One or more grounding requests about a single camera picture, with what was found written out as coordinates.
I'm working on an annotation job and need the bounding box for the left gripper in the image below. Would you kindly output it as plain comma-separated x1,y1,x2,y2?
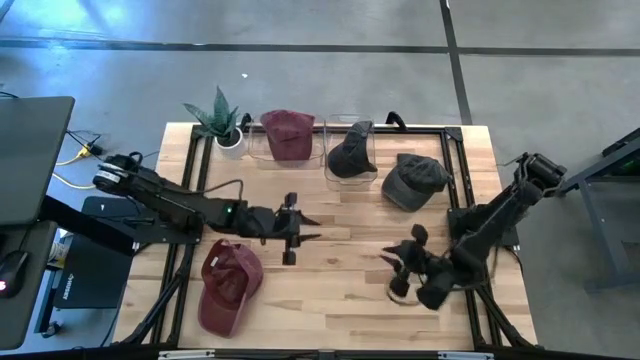
234,192,323,267

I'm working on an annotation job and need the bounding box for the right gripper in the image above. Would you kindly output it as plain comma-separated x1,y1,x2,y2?
379,223,459,312

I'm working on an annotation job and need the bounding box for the dark grey baseball cap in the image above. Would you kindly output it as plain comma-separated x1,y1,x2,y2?
381,152,451,213

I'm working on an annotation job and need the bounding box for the black baseball cap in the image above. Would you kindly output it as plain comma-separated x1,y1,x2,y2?
327,120,378,180

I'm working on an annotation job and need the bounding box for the maroon baseball cap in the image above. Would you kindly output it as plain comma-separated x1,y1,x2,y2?
259,109,316,162

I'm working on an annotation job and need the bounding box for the maroon cap with white label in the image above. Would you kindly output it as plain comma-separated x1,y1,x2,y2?
197,238,265,339

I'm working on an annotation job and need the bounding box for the clear plastic bin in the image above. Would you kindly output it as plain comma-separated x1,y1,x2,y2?
322,114,379,194
247,113,326,171

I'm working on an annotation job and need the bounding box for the snake plant in white pot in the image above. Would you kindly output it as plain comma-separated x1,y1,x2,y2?
182,85,248,161

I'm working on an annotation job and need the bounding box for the black aluminium crossbar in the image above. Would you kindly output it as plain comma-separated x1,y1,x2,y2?
0,343,640,360

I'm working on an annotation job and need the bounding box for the grey metal table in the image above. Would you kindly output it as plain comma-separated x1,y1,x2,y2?
551,127,640,294

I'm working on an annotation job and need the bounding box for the black case with white print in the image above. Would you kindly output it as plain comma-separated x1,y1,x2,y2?
52,234,135,310

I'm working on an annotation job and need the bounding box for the black diagonal stand beam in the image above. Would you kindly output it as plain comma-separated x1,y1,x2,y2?
38,194,139,257

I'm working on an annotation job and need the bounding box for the yellow-labelled container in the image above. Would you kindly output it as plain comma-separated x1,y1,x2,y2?
47,241,70,270

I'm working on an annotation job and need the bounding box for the black computer mouse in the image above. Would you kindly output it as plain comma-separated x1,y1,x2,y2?
0,249,30,300

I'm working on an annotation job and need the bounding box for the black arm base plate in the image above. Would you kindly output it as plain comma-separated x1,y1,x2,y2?
119,213,202,246
447,207,521,251

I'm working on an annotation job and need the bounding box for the silver metal bracket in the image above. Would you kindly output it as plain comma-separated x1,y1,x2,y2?
437,350,496,360
157,349,217,360

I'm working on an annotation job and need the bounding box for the black aluminium table frame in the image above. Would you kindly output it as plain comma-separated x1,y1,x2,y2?
117,122,539,351

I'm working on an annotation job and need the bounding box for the white floor cable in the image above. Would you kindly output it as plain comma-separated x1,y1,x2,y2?
51,172,95,191

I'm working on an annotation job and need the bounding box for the yellow floor cable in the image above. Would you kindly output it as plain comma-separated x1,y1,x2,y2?
54,143,96,167

